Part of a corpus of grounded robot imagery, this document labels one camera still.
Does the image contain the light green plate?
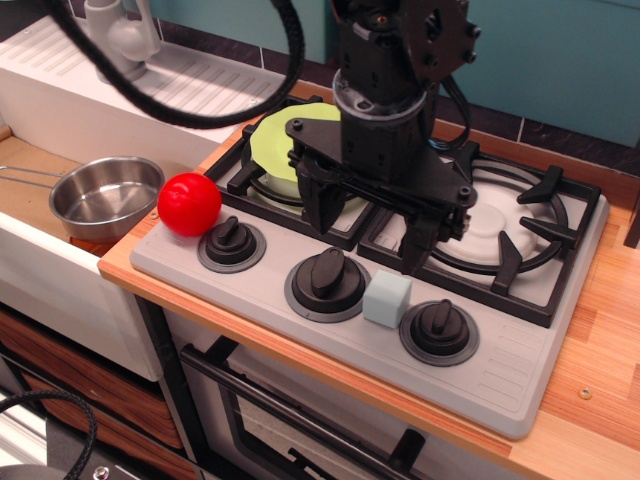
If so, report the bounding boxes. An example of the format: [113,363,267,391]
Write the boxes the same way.
[249,103,340,210]

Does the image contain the black middle stove knob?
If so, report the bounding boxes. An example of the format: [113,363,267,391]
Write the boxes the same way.
[284,247,371,324]

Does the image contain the red toy tomato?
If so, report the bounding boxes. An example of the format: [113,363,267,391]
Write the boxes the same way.
[157,172,222,237]

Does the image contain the small steel pot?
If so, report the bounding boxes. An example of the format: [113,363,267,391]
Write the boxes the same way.
[1,156,165,244]

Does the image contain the black right burner grate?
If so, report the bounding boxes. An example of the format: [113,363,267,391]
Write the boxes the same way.
[358,144,608,336]

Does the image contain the black right stove knob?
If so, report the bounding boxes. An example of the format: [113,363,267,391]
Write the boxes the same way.
[399,299,480,367]

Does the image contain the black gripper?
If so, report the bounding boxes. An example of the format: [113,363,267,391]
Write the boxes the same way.
[285,109,476,275]

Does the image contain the black stove knob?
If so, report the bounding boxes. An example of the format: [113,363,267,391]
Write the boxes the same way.
[399,299,480,367]
[197,216,267,274]
[284,247,371,324]

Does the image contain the black left stove knob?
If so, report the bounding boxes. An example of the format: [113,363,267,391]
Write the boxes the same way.
[197,216,267,274]

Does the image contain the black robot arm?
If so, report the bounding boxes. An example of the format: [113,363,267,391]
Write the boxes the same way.
[286,1,481,276]

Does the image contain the pale blue cube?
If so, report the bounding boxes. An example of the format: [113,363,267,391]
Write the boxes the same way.
[362,270,412,329]

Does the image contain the grey toy stove top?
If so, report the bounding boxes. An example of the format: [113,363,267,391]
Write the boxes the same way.
[128,97,611,441]

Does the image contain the black braided cable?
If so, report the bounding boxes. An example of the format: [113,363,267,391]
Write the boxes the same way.
[42,0,306,130]

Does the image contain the wooden drawer front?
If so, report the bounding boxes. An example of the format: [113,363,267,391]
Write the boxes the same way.
[1,305,197,479]

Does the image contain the black burner grate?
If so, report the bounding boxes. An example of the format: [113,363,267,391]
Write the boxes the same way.
[206,96,380,251]
[358,144,608,336]

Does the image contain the oven door with handle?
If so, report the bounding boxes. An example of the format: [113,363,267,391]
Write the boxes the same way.
[180,337,425,479]

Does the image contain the grey toy faucet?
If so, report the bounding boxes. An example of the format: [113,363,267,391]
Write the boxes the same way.
[84,0,161,81]

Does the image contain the black left burner grate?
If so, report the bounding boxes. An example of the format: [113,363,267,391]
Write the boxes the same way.
[206,96,380,251]

